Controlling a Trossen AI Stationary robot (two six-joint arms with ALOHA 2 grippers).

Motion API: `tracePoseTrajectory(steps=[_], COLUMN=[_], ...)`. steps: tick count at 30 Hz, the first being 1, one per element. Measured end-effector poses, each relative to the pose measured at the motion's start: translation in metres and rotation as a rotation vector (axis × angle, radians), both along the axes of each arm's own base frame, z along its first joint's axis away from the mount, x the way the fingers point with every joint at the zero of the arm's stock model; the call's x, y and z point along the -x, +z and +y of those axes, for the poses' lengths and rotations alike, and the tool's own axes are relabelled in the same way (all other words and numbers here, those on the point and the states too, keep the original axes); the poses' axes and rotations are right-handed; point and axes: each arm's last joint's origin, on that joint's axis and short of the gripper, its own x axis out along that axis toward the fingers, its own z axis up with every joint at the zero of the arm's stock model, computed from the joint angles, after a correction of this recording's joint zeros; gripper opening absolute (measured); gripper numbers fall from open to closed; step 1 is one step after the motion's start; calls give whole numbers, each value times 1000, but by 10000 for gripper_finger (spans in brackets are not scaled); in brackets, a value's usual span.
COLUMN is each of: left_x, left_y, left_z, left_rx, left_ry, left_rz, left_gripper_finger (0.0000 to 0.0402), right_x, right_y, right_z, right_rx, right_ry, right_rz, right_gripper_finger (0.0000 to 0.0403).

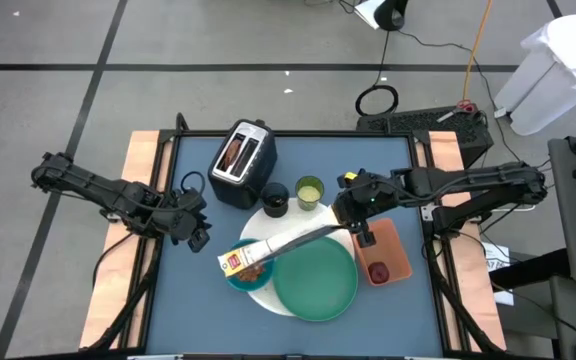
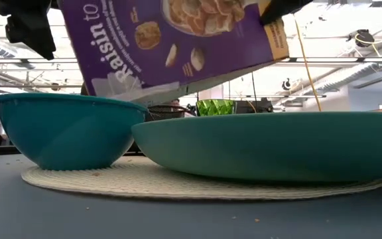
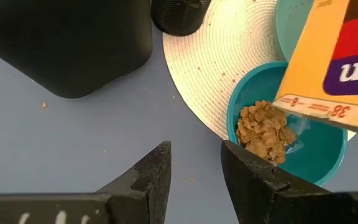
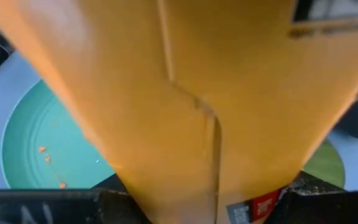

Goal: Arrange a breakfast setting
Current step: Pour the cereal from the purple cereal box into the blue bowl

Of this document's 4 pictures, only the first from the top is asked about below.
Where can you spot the white trash bin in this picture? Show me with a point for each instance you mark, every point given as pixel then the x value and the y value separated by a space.
pixel 553 75

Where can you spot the orange plastic tray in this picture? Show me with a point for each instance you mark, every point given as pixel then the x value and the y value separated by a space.
pixel 393 245

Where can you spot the brown cereal flakes heap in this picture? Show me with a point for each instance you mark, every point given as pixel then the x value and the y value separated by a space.
pixel 250 274

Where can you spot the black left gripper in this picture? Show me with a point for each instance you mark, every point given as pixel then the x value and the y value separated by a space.
pixel 183 215

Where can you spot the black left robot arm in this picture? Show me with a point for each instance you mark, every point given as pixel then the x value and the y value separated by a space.
pixel 103 192

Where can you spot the brown bagel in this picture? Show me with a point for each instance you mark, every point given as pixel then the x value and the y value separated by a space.
pixel 230 155

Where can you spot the green plastic plate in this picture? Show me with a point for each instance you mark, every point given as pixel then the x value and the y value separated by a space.
pixel 315 280

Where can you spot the purple cereal box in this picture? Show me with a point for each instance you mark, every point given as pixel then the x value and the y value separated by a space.
pixel 258 251

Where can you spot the green glass cup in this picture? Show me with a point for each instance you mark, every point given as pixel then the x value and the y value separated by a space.
pixel 309 194

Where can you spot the white printed paper sheet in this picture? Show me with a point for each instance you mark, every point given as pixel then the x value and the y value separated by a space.
pixel 498 255

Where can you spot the white round woven placemat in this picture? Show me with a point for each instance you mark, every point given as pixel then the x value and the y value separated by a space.
pixel 263 225

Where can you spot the black mesh cup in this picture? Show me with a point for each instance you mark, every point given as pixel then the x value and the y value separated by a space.
pixel 274 200

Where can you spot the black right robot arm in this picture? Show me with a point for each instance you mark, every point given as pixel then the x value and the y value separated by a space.
pixel 468 185

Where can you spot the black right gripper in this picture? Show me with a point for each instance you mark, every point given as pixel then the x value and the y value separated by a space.
pixel 363 197

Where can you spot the black curved stand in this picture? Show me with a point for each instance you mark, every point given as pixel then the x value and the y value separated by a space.
pixel 393 15

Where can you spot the wooden side board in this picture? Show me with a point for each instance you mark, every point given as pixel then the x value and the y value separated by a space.
pixel 468 280
pixel 118 280

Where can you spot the black perforated computer case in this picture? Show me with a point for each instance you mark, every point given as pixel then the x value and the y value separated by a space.
pixel 418 125

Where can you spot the red apple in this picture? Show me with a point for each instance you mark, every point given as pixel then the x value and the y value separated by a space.
pixel 378 273

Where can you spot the black table frame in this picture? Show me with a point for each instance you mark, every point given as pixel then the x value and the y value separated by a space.
pixel 318 133

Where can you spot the black toaster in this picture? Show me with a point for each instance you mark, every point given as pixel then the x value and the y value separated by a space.
pixel 255 175

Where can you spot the yellow tape tag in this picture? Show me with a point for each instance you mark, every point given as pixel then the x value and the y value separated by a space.
pixel 350 175

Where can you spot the teal plastic bowl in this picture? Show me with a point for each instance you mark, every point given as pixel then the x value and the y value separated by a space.
pixel 238 285

